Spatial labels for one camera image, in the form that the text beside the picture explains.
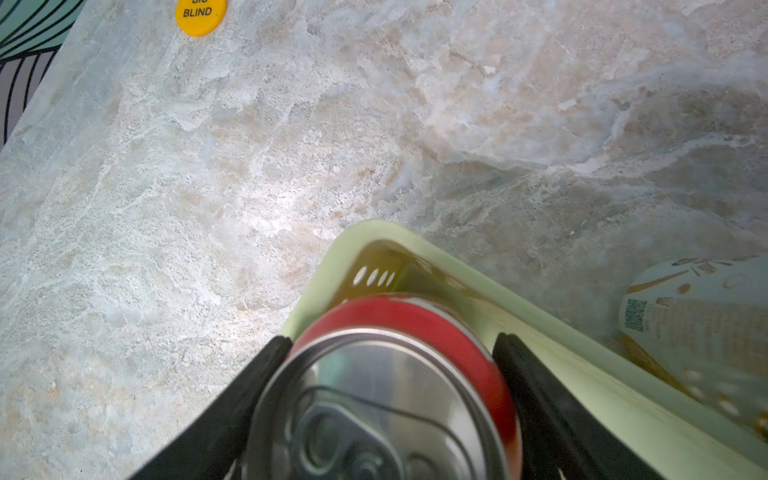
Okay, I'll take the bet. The yellow round sticker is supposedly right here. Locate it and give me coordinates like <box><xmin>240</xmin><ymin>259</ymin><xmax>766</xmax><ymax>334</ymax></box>
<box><xmin>175</xmin><ymin>0</ymin><xmax>228</xmax><ymax>37</ymax></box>

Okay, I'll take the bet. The green gold-top can back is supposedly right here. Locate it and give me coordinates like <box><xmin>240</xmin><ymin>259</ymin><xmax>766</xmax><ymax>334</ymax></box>
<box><xmin>618</xmin><ymin>255</ymin><xmax>767</xmax><ymax>440</ymax></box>

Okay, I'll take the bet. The light green plastic basket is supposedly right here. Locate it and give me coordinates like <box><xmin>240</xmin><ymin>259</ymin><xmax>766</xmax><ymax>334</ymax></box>
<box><xmin>280</xmin><ymin>220</ymin><xmax>767</xmax><ymax>479</ymax></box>

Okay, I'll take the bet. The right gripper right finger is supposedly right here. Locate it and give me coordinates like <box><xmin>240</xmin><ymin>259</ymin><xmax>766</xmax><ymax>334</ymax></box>
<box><xmin>493</xmin><ymin>333</ymin><xmax>661</xmax><ymax>480</ymax></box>

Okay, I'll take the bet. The red cola can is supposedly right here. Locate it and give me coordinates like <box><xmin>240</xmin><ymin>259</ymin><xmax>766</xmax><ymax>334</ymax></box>
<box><xmin>242</xmin><ymin>295</ymin><xmax>523</xmax><ymax>479</ymax></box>

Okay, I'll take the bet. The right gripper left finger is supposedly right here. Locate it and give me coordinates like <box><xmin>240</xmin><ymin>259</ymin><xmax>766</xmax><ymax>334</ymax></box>
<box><xmin>132</xmin><ymin>335</ymin><xmax>293</xmax><ymax>479</ymax></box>

